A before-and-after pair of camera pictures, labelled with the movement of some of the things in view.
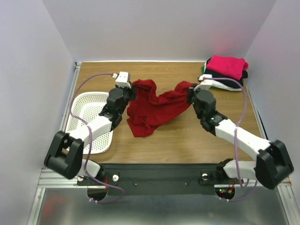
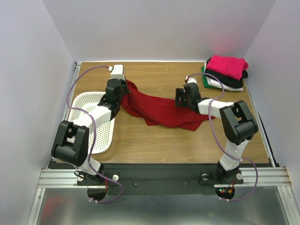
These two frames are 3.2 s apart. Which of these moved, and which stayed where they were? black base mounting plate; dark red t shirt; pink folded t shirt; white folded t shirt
Moved: dark red t shirt
Stayed: pink folded t shirt; white folded t shirt; black base mounting plate
